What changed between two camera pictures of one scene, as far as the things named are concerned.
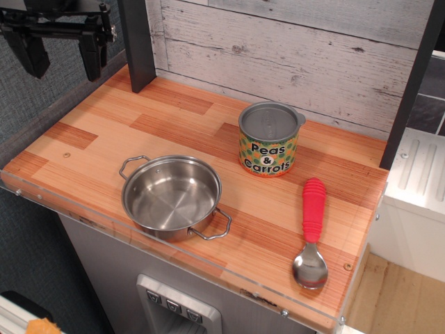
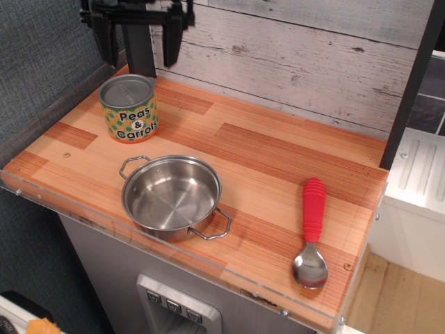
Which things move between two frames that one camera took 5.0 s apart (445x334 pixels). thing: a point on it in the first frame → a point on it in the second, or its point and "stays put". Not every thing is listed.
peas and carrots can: x=268 y=138 → x=130 y=105
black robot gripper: x=58 y=19 → x=107 y=14
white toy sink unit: x=410 y=225 stays put
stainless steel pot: x=168 y=197 stays put
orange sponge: x=42 y=326 stays put
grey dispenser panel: x=165 y=309 stays put
